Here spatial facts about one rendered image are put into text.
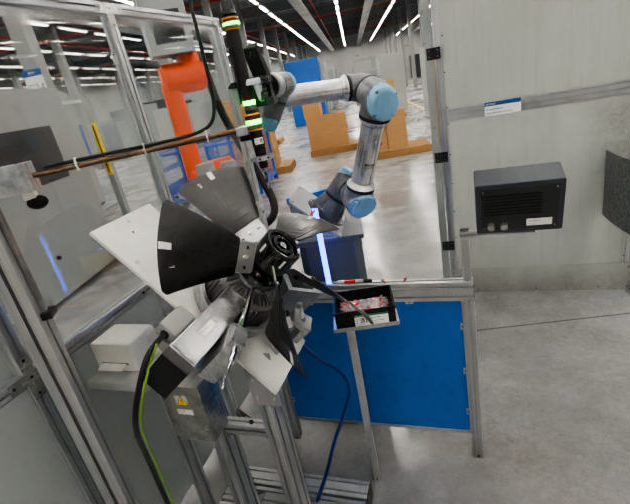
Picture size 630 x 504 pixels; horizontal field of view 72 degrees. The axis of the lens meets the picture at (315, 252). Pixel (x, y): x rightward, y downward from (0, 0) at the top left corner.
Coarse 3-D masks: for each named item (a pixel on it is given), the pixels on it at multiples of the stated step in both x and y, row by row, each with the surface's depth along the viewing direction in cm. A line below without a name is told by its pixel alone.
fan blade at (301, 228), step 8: (280, 216) 154; (288, 216) 154; (304, 216) 154; (280, 224) 149; (288, 224) 148; (296, 224) 147; (304, 224) 147; (312, 224) 148; (320, 224) 149; (328, 224) 151; (288, 232) 141; (296, 232) 140; (304, 232) 140; (312, 232) 141; (320, 232) 142; (296, 240) 135
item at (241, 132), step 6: (240, 132) 118; (246, 132) 119; (240, 138) 118; (246, 138) 119; (246, 144) 120; (246, 150) 122; (252, 150) 121; (252, 156) 121; (258, 156) 122; (264, 156) 120; (270, 156) 121
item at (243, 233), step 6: (252, 222) 128; (258, 222) 128; (246, 228) 128; (252, 228) 127; (264, 228) 127; (240, 234) 127; (246, 234) 127; (252, 234) 127; (258, 234) 127; (246, 240) 126; (252, 240) 126; (258, 240) 126
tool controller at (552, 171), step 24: (504, 168) 141; (528, 168) 138; (552, 168) 134; (480, 192) 138; (504, 192) 136; (528, 192) 134; (552, 192) 132; (480, 216) 144; (504, 216) 141; (528, 216) 139; (552, 216) 137
